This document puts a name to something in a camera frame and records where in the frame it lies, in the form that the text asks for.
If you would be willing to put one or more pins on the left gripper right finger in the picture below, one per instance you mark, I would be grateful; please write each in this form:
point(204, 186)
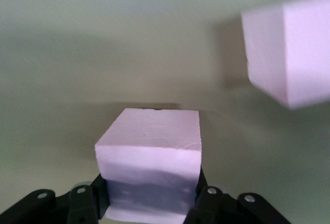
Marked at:
point(232, 211)

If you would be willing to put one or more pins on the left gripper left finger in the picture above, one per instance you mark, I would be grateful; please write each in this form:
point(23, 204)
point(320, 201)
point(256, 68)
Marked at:
point(64, 208)

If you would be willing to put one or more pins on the pink foam cube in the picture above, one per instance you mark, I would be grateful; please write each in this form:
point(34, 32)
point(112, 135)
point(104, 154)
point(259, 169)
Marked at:
point(291, 53)
point(149, 146)

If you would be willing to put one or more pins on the brown paper table cover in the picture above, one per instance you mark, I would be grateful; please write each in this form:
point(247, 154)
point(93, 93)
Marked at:
point(77, 53)

